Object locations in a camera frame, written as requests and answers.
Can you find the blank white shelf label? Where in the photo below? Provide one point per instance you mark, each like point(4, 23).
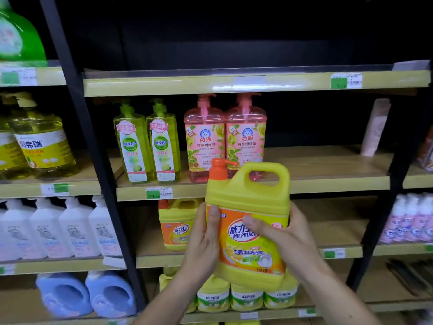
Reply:
point(411, 65)
point(249, 81)
point(249, 315)

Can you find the yellow dish soap pump bottle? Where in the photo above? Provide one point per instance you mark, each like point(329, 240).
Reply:
point(44, 155)
point(11, 159)

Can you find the plain white label card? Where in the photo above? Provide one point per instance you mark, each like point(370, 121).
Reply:
point(114, 262)

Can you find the round green hand wash bottle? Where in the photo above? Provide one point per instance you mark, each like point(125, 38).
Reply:
point(20, 40)

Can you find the wooden shelf rack black frame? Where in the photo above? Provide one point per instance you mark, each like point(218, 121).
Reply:
point(321, 165)

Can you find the light blue detergent jug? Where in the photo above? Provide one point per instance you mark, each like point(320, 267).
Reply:
point(64, 296)
point(110, 296)

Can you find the person's left forearm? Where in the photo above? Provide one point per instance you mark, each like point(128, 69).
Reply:
point(169, 301)

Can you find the slim green dish soap bottle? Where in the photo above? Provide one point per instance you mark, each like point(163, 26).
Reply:
point(133, 152)

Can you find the green white price tag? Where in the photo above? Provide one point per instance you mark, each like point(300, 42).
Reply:
point(7, 270)
point(429, 247)
point(346, 81)
point(307, 312)
point(334, 253)
point(18, 77)
point(54, 189)
point(159, 193)
point(116, 322)

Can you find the person's left hand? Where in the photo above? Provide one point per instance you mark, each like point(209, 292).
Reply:
point(203, 247)

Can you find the pale purple white pack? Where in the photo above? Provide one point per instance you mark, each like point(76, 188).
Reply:
point(429, 226)
point(417, 223)
point(406, 226)
point(390, 226)

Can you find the person's right hand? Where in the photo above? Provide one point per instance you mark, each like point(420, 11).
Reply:
point(301, 250)

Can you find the yellow orange detergent jug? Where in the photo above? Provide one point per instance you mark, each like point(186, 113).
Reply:
point(176, 233)

